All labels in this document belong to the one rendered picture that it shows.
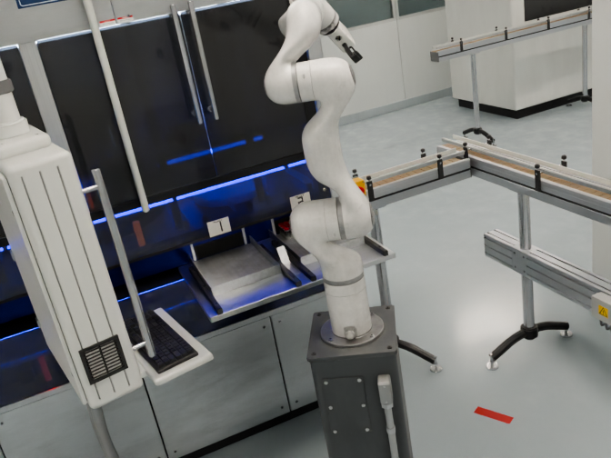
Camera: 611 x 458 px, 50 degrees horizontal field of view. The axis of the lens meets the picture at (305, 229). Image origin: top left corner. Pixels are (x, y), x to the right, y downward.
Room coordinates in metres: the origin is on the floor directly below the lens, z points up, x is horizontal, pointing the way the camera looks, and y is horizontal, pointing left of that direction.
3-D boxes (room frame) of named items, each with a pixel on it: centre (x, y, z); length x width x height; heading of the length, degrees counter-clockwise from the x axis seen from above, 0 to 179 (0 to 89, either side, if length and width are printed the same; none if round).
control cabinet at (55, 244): (1.86, 0.76, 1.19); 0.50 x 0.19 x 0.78; 30
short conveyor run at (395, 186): (2.78, -0.45, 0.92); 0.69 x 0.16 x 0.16; 109
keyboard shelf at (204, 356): (1.93, 0.59, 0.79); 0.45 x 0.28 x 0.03; 30
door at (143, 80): (2.28, 0.51, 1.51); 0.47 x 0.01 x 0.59; 109
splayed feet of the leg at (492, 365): (2.62, -0.95, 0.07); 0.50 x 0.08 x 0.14; 109
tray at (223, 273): (2.25, 0.29, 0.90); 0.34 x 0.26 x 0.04; 19
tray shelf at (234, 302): (2.24, 0.11, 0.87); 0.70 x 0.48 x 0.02; 109
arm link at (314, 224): (1.70, -0.05, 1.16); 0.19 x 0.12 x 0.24; 82
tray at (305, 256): (2.36, -0.03, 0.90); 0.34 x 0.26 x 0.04; 19
